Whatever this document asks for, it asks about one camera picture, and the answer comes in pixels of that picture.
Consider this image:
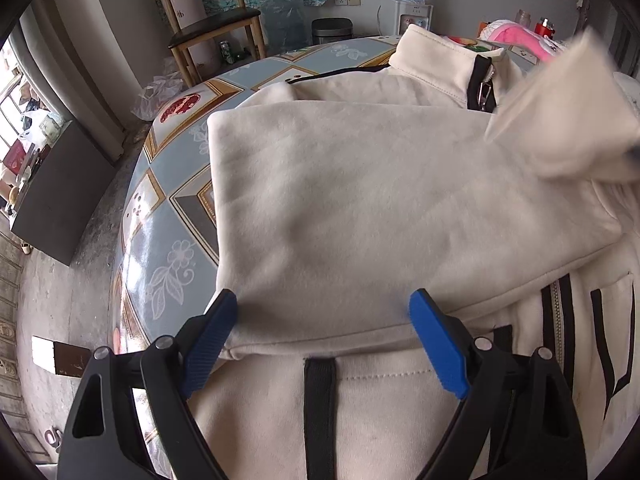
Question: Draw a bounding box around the grey curtain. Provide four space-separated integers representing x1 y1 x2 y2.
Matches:
20 0 143 161

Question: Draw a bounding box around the brown and white box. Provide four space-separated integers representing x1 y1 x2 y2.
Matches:
31 335 93 377

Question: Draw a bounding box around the clear empty water jug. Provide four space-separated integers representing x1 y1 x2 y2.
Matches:
260 0 310 56

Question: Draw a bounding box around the white plastic bag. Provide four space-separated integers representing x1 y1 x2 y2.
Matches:
131 72 188 122

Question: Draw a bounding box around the white water dispenser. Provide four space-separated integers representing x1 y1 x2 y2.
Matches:
378 0 434 36

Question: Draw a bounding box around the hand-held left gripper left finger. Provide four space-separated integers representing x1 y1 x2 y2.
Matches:
56 288 239 480

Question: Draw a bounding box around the wooden chair with dark seat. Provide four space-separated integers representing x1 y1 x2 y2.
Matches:
153 0 267 86

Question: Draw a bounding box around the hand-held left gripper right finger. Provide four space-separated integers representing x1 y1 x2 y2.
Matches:
408 288 589 480

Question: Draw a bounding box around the pink cloth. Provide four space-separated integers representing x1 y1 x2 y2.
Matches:
480 19 566 63

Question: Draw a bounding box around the dark grey cabinet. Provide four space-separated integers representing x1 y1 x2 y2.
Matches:
10 120 117 267

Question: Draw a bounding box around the black trash bin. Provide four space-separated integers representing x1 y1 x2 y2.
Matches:
311 18 353 47

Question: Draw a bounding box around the cream jacket with black stripes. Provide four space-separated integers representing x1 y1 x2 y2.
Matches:
187 24 640 480

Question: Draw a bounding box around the pile of household clutter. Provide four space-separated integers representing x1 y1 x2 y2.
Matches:
0 80 68 216

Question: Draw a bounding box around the printed tablecloth on table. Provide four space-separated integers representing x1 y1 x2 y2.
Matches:
111 35 551 480

